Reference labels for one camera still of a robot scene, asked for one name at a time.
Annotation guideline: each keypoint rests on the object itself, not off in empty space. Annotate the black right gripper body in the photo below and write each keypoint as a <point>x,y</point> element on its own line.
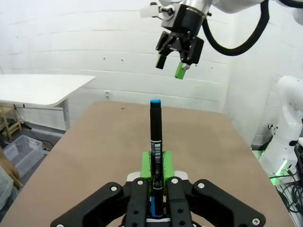
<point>189,22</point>

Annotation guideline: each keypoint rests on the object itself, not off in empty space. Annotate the finger of the green-tipped right gripper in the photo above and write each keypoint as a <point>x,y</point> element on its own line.
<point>163,48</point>
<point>181,69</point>

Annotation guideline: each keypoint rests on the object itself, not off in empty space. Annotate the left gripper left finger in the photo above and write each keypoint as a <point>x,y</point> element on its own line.
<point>136,198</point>

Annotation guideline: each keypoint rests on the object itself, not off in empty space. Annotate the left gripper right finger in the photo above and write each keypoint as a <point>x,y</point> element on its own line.
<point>180,201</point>

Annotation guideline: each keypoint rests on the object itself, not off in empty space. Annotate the black pen with blue cap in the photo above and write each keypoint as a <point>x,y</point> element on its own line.
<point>156,132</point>

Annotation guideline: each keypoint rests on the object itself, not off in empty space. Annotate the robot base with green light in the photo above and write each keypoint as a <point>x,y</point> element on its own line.
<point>284,173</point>

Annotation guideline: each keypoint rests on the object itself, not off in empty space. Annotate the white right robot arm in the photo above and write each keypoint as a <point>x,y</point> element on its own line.
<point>287,111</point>

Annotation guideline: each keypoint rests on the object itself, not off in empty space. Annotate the person's hand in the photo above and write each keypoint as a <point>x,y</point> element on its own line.
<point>13,171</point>

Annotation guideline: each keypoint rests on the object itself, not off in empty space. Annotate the grey plastic storage box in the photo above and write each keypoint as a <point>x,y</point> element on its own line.
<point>23,153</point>

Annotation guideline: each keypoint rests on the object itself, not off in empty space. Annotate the person's grey clothing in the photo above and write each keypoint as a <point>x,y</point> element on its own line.
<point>7,191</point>

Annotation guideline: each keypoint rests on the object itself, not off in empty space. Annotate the white side table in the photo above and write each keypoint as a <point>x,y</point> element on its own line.
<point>40,88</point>

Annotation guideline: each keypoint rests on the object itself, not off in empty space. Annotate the wooden stool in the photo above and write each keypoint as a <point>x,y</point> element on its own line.
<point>10,123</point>

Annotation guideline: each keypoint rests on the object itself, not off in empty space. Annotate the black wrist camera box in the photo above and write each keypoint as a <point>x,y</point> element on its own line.
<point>197,50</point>

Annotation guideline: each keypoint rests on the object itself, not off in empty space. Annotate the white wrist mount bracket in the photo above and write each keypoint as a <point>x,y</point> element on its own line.
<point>154,10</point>

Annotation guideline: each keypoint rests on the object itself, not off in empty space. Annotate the white wall outlet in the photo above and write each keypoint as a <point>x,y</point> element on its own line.
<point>107,95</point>

